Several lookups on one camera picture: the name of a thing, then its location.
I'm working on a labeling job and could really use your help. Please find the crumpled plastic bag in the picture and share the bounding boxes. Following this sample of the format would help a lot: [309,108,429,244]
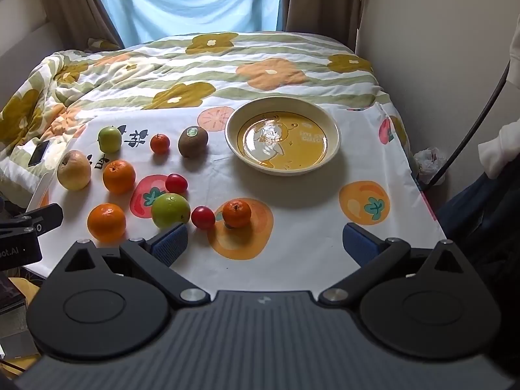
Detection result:
[413,147,447,185]

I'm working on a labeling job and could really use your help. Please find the white sweater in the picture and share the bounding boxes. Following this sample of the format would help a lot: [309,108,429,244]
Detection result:
[477,20,520,179]

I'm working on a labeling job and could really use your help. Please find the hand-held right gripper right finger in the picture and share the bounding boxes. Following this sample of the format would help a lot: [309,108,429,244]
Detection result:
[318,223,476,306]

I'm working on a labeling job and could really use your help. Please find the black cable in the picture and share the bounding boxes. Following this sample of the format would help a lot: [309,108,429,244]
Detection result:
[422,63,512,191]

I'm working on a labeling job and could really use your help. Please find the brown curtain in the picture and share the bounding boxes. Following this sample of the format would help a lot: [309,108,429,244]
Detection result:
[34,0,124,51]
[280,0,368,55]

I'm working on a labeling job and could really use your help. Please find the grey box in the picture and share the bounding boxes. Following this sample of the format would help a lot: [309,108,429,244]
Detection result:
[0,298,39,360]

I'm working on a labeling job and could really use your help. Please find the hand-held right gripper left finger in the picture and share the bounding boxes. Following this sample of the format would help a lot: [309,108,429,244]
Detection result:
[48,223,212,306]

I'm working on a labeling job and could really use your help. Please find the brown kiwi with sticker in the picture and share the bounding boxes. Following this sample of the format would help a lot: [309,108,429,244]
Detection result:
[178,126,209,158]

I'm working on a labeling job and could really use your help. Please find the grey headboard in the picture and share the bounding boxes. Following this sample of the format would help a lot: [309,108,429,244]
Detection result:
[0,20,66,102]

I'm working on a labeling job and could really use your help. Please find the black smartphone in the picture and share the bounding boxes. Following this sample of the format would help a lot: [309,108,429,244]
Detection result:
[28,140,50,167]

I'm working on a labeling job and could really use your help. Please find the orange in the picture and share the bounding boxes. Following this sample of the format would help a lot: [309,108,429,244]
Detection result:
[102,160,136,195]
[87,203,127,242]

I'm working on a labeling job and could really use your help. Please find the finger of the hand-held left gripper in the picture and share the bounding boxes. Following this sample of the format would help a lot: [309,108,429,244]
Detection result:
[0,204,64,233]

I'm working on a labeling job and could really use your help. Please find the yellowish wrinkled apple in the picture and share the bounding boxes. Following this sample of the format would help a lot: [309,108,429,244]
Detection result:
[57,150,92,191]

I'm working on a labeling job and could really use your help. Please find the red cherry tomato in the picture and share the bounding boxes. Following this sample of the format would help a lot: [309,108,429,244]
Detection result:
[191,206,216,230]
[165,173,188,195]

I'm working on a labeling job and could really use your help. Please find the small tangerine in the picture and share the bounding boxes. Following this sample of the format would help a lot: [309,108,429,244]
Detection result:
[150,134,170,155]

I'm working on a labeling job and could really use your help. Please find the dark pants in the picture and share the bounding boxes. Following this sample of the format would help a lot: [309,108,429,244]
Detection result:
[436,171,520,305]

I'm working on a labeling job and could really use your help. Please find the small green apple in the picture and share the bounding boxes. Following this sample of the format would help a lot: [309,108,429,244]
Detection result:
[97,126,123,154]

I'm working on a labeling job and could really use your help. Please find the light blue curtain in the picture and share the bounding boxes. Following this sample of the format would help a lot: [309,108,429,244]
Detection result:
[97,0,283,47]

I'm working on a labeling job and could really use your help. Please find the white fruit print cloth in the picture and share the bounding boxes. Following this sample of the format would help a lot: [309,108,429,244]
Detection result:
[23,101,448,293]

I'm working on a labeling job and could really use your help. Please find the tangerine with green stem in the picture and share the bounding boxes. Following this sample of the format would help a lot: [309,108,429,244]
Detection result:
[222,199,253,228]

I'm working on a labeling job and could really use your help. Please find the green lime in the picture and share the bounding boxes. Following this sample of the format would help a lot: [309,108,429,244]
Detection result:
[151,193,191,229]

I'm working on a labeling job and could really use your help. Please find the floral blanket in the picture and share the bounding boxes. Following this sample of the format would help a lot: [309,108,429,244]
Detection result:
[0,31,407,206]

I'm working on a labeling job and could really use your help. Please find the white flat panel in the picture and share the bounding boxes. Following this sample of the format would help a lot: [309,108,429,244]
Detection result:
[26,171,55,213]

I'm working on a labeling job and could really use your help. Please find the cream and yellow bowl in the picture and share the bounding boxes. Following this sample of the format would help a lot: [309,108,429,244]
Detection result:
[225,97,341,176]

